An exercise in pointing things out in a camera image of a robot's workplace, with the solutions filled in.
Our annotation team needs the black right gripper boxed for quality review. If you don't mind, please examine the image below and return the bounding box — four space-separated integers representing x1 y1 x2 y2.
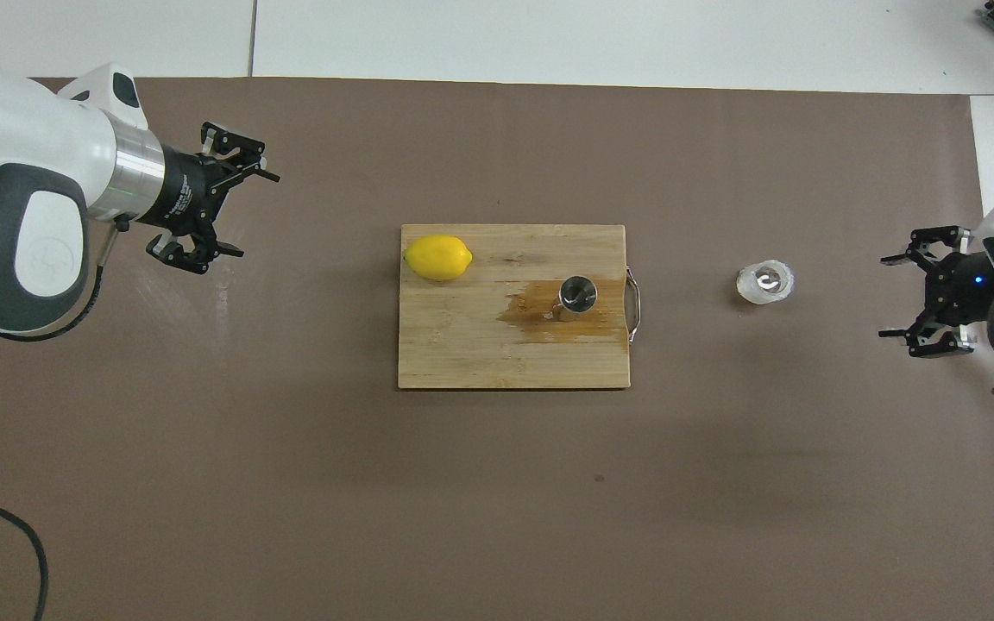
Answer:
878 225 994 360

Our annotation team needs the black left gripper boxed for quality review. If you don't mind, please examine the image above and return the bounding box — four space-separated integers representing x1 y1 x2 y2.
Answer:
145 121 282 277

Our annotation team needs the clear faceted glass cup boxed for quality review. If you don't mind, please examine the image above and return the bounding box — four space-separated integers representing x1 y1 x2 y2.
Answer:
737 259 796 306

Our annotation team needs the steel double jigger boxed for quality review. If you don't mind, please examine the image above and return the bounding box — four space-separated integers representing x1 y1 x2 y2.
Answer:
556 275 599 324

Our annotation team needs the yellow lemon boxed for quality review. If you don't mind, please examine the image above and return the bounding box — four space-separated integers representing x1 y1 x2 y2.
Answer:
403 235 474 282

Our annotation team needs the wooden cutting board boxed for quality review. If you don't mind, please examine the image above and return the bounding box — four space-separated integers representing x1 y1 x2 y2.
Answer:
398 223 643 391

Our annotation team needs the brown paper table mat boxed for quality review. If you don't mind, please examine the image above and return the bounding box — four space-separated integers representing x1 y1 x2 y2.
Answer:
0 76 994 621

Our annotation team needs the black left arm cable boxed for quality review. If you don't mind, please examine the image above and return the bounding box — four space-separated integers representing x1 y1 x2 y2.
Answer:
0 224 118 621

